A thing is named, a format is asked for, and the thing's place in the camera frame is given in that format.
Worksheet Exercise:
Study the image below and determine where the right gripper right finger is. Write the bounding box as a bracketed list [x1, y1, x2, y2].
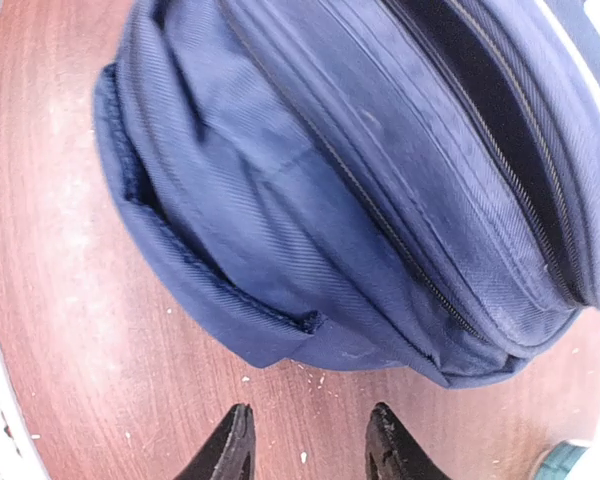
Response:
[365, 402, 450, 480]

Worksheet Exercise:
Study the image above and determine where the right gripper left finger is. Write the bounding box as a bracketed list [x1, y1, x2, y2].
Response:
[174, 403, 256, 480]

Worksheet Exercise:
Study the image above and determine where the navy blue backpack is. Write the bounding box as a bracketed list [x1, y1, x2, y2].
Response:
[94, 1, 600, 388]

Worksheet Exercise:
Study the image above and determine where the white teal bowl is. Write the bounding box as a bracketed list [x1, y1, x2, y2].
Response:
[528, 439, 592, 480]

